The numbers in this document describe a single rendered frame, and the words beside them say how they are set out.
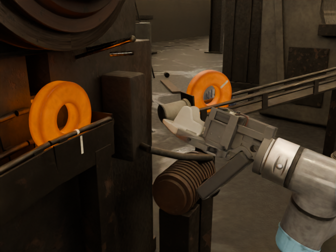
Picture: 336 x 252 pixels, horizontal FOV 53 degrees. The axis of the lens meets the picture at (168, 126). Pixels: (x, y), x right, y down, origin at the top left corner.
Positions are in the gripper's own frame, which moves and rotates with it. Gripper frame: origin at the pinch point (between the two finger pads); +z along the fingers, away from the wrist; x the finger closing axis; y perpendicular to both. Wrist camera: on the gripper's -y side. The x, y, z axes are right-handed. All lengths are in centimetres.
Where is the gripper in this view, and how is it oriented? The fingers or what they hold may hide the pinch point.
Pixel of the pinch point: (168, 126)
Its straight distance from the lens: 68.0
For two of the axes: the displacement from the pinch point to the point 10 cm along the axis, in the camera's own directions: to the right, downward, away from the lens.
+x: -4.6, 0.4, -8.9
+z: -8.3, -3.6, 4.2
